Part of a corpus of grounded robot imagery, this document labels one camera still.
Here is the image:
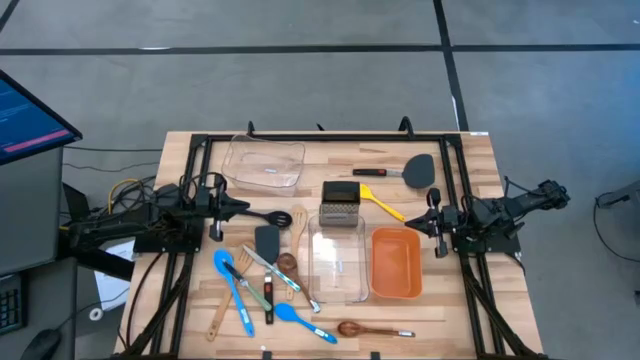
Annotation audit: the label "black keyboard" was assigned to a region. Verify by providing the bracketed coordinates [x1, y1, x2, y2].
[0, 272, 30, 337]

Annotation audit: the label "clear plastic bin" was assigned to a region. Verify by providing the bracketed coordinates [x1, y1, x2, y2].
[307, 213, 371, 305]
[221, 133, 307, 198]

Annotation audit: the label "computer monitor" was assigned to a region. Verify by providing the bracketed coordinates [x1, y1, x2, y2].
[0, 68, 84, 166]

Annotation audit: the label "square black turner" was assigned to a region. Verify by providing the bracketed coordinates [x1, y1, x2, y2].
[254, 224, 281, 326]

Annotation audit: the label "knife with teal handle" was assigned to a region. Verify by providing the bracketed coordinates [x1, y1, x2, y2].
[242, 244, 303, 293]

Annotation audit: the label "round black turner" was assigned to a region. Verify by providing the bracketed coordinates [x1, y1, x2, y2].
[352, 153, 436, 190]

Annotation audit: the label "white paper sheet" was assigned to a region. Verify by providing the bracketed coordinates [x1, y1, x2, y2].
[93, 238, 136, 312]

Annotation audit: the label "black slotted spoon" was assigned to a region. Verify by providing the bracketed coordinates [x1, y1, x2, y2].
[243, 207, 294, 230]

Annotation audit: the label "black floor beam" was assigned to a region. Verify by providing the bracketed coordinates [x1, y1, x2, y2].
[58, 234, 137, 282]

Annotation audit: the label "orange plastic bin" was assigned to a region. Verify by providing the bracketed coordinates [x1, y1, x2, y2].
[370, 227, 424, 300]

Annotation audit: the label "large blue silicone spoon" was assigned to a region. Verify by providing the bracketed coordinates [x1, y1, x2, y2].
[213, 249, 256, 339]

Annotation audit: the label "small blue silicone spoon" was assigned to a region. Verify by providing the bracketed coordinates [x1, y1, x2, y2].
[273, 302, 339, 345]

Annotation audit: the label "grey desk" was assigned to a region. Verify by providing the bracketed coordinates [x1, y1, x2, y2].
[0, 147, 79, 360]

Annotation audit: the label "yellow cable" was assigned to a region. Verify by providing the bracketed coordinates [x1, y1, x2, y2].
[108, 177, 141, 216]

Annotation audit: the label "yellow silicone spatula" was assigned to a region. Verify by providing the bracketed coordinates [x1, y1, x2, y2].
[359, 183, 407, 223]

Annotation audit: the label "grey metal stand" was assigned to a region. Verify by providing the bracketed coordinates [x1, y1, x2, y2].
[596, 179, 640, 210]

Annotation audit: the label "black aluminium table frame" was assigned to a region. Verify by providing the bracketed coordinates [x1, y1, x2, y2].
[114, 119, 549, 360]

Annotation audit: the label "metal tongs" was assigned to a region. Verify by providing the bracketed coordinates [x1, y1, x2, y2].
[222, 260, 274, 313]

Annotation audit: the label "black computer mouse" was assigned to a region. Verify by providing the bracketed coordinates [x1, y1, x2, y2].
[19, 328, 62, 360]

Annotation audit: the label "wooden slotted spatula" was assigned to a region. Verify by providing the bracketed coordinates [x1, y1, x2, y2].
[285, 204, 310, 301]
[205, 241, 256, 343]

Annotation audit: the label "metal box grater black handle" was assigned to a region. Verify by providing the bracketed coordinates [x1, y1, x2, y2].
[318, 180, 362, 229]

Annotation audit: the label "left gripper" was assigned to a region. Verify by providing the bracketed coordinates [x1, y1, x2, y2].
[199, 174, 251, 243]

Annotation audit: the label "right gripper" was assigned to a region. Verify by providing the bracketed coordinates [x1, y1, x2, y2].
[404, 187, 464, 260]

